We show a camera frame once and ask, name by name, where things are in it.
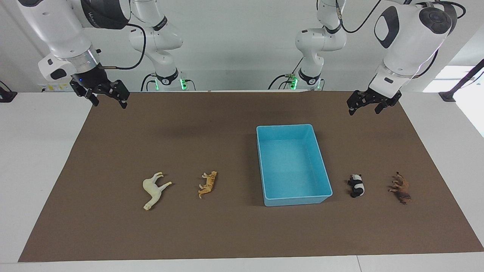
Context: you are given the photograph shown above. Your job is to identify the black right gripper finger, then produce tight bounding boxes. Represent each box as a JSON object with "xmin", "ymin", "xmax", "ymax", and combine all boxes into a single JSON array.
[
  {"xmin": 70, "ymin": 81, "xmax": 100, "ymax": 107},
  {"xmin": 107, "ymin": 80, "xmax": 130, "ymax": 110}
]

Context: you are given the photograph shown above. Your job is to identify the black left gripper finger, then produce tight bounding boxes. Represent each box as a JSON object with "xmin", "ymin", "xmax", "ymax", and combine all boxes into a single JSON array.
[
  {"xmin": 374, "ymin": 100, "xmax": 394, "ymax": 115},
  {"xmin": 346, "ymin": 90, "xmax": 373, "ymax": 116}
]

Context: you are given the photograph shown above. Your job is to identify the brown lion toy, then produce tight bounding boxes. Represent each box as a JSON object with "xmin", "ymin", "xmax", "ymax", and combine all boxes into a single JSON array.
[{"xmin": 388, "ymin": 172, "xmax": 412, "ymax": 206}]

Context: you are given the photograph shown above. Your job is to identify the black and white panda toy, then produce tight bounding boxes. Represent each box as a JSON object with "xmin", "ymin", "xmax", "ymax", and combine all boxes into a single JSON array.
[{"xmin": 347, "ymin": 173, "xmax": 365, "ymax": 198}]

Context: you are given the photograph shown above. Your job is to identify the cream horse toy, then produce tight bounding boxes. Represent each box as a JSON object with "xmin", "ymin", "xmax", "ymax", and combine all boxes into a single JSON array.
[{"xmin": 142, "ymin": 172, "xmax": 173, "ymax": 211}]

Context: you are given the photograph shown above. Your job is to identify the orange tiger toy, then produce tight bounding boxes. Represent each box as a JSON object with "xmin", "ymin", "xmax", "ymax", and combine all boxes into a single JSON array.
[{"xmin": 198, "ymin": 171, "xmax": 218, "ymax": 199}]

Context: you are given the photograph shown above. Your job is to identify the light blue storage box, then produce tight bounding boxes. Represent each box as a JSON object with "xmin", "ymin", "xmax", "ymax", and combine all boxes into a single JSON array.
[{"xmin": 256, "ymin": 124, "xmax": 334, "ymax": 207}]

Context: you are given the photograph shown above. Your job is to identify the white power strip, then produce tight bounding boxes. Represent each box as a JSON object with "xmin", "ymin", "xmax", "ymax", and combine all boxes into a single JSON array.
[{"xmin": 39, "ymin": 80, "xmax": 73, "ymax": 93}]

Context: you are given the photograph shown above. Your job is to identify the black angled stand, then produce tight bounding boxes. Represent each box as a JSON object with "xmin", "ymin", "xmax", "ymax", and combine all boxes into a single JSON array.
[{"xmin": 439, "ymin": 59, "xmax": 484, "ymax": 103}]

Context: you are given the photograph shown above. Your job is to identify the black table clamp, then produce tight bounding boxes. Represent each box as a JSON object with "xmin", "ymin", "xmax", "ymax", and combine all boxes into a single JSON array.
[{"xmin": 0, "ymin": 80, "xmax": 18, "ymax": 103}]

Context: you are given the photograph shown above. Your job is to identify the brown table mat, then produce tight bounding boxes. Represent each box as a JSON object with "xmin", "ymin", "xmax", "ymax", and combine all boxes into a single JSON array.
[{"xmin": 18, "ymin": 91, "xmax": 484, "ymax": 263}]

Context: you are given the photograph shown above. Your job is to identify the black right base cables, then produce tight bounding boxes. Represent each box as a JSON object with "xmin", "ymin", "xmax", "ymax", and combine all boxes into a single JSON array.
[{"xmin": 140, "ymin": 73, "xmax": 197, "ymax": 91}]

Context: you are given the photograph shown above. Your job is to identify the black base cables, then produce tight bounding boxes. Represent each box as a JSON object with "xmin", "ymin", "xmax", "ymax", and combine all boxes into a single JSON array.
[
  {"xmin": 140, "ymin": 73, "xmax": 197, "ymax": 91},
  {"xmin": 268, "ymin": 57, "xmax": 305, "ymax": 90}
]

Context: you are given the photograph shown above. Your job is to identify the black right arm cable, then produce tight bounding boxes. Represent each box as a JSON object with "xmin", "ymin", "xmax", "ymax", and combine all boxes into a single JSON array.
[{"xmin": 100, "ymin": 23, "xmax": 147, "ymax": 71}]

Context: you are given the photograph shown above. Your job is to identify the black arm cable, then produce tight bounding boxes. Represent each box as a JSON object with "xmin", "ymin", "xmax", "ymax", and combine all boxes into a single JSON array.
[
  {"xmin": 100, "ymin": 23, "xmax": 147, "ymax": 71},
  {"xmin": 335, "ymin": 0, "xmax": 467, "ymax": 80}
]

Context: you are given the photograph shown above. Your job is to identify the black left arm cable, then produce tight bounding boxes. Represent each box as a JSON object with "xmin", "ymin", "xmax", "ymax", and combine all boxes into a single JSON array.
[{"xmin": 335, "ymin": 0, "xmax": 467, "ymax": 80}]

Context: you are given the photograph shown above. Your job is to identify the black left base cables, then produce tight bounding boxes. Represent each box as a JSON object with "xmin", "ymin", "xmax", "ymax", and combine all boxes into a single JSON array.
[{"xmin": 268, "ymin": 57, "xmax": 305, "ymax": 90}]

